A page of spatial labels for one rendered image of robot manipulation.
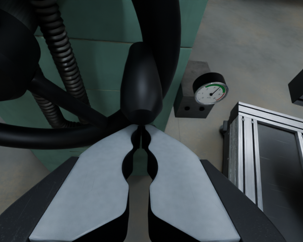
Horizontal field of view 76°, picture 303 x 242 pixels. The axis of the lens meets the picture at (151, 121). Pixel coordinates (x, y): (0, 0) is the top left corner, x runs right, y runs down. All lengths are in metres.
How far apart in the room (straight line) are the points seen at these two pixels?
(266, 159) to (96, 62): 0.80
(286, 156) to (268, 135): 0.11
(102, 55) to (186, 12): 0.16
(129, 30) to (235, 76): 1.31
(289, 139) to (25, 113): 1.05
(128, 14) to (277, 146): 0.87
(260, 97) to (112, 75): 1.26
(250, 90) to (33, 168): 1.40
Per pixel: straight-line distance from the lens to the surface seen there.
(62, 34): 0.24
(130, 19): 0.35
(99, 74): 0.42
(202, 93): 0.38
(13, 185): 1.07
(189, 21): 0.36
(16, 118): 0.62
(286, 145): 1.07
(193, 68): 0.49
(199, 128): 1.17
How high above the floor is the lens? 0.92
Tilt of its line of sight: 55 degrees down
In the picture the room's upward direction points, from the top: 12 degrees clockwise
